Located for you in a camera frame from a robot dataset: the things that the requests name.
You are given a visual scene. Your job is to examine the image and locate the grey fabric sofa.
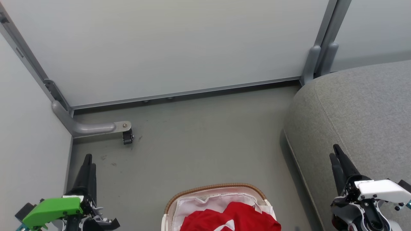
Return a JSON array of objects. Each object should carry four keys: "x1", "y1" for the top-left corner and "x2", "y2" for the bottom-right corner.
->
[{"x1": 283, "y1": 60, "x2": 411, "y2": 231}]

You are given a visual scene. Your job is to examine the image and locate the grey partition corner post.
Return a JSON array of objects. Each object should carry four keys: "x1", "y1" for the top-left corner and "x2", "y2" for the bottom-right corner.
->
[{"x1": 0, "y1": 11, "x2": 75, "y2": 116}]

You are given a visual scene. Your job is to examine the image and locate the short grey partition foot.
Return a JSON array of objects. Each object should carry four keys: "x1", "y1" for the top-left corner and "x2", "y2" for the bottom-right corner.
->
[
  {"x1": 301, "y1": 45, "x2": 321, "y2": 86},
  {"x1": 320, "y1": 42, "x2": 339, "y2": 77}
]

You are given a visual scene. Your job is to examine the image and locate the black caster wheel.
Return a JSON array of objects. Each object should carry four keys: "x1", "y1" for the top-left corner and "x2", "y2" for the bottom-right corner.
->
[{"x1": 122, "y1": 129, "x2": 134, "y2": 145}]

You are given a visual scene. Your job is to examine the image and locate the grey partition bottom rail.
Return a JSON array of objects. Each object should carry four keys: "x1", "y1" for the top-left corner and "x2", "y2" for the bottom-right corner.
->
[{"x1": 69, "y1": 76, "x2": 303, "y2": 110}]

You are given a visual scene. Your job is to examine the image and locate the grey double partition post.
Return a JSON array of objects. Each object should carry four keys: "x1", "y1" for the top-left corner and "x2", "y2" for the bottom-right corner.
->
[{"x1": 313, "y1": 0, "x2": 352, "y2": 78}]

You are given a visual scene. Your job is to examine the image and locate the white laundry basket brown rim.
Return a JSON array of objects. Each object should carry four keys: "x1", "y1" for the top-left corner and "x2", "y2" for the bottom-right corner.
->
[{"x1": 161, "y1": 183, "x2": 277, "y2": 231}]

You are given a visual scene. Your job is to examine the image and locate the white basket liner cloth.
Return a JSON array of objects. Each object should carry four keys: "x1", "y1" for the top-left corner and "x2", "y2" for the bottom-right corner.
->
[{"x1": 173, "y1": 193, "x2": 276, "y2": 231}]

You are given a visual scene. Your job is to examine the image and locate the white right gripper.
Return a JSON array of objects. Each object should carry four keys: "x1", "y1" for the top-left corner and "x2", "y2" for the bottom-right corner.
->
[{"x1": 329, "y1": 144, "x2": 411, "y2": 222}]

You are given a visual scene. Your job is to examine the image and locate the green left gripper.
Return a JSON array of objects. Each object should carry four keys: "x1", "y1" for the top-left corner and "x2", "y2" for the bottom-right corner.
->
[{"x1": 15, "y1": 154, "x2": 120, "y2": 231}]

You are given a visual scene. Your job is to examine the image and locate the long grey partition foot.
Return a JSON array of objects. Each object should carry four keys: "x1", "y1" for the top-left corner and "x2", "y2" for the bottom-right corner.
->
[{"x1": 52, "y1": 100, "x2": 132, "y2": 139}]

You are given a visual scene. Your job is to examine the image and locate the red cloth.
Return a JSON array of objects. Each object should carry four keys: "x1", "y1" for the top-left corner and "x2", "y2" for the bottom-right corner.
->
[{"x1": 180, "y1": 201, "x2": 282, "y2": 231}]

